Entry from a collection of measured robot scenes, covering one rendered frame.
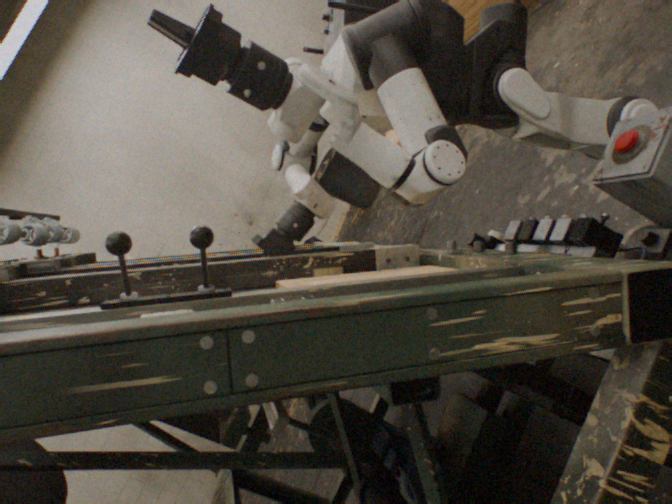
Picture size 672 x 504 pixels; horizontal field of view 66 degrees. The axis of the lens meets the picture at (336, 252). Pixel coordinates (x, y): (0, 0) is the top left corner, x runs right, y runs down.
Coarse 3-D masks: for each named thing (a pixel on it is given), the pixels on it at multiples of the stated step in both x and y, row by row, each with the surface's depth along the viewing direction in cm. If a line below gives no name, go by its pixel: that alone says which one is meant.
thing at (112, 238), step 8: (112, 232) 76; (120, 232) 76; (112, 240) 75; (120, 240) 75; (128, 240) 76; (112, 248) 75; (120, 248) 75; (128, 248) 76; (120, 256) 77; (120, 264) 78; (128, 280) 80; (128, 288) 81; (120, 296) 81; (128, 296) 81; (136, 296) 82
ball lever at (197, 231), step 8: (192, 232) 78; (200, 232) 78; (208, 232) 79; (192, 240) 78; (200, 240) 78; (208, 240) 78; (200, 248) 79; (200, 256) 81; (208, 280) 84; (200, 288) 84; (208, 288) 84
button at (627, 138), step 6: (624, 132) 79; (630, 132) 78; (636, 132) 78; (618, 138) 80; (624, 138) 79; (630, 138) 78; (636, 138) 77; (618, 144) 79; (624, 144) 78; (630, 144) 78; (618, 150) 79; (624, 150) 78
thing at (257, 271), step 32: (288, 256) 132; (320, 256) 134; (352, 256) 136; (384, 256) 138; (416, 256) 141; (0, 288) 116; (32, 288) 118; (64, 288) 119; (96, 288) 121; (160, 288) 125; (192, 288) 126
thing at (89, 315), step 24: (288, 288) 89; (312, 288) 87; (336, 288) 88; (360, 288) 89; (384, 288) 90; (48, 312) 81; (72, 312) 79; (96, 312) 79; (120, 312) 80; (144, 312) 81
